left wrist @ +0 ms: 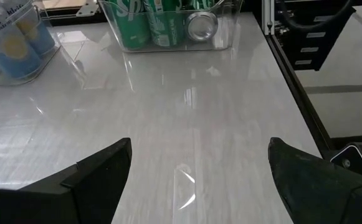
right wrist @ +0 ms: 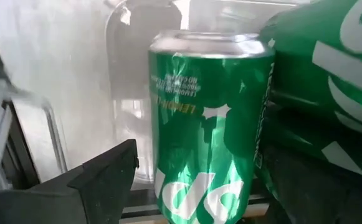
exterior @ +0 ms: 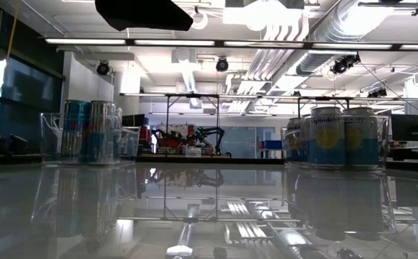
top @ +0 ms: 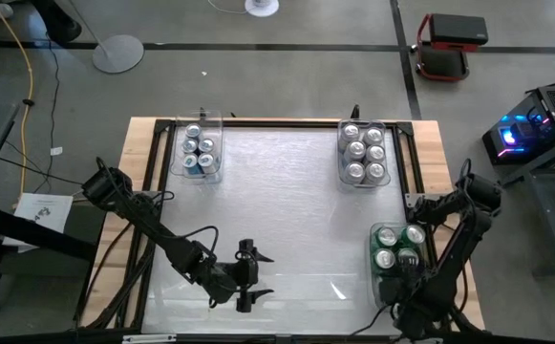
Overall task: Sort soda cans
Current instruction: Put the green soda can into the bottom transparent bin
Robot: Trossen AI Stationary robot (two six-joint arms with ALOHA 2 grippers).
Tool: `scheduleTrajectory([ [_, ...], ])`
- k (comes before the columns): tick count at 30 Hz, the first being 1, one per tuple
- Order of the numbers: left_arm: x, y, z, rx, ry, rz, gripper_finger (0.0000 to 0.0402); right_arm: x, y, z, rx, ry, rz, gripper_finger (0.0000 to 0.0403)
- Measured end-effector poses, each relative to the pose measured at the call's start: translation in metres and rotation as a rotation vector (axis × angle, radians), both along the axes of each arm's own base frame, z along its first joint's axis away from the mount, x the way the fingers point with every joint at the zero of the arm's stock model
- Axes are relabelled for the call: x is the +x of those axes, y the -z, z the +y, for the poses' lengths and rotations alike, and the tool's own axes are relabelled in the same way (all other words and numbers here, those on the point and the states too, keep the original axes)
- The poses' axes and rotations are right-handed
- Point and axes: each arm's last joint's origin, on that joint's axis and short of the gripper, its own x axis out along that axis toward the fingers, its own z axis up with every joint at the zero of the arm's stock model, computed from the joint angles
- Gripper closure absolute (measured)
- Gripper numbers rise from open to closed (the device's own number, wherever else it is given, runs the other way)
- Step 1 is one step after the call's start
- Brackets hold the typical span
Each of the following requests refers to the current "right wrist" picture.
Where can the clear plastic bin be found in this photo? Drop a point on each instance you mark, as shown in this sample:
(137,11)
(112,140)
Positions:
(74,62)

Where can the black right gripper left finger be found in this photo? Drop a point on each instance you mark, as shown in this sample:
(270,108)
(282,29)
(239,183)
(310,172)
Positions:
(74,199)

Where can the green Sprite can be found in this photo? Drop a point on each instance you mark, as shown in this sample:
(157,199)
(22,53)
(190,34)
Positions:
(324,77)
(205,130)

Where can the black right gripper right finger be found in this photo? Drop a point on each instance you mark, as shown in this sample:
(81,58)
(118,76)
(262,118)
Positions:
(317,193)

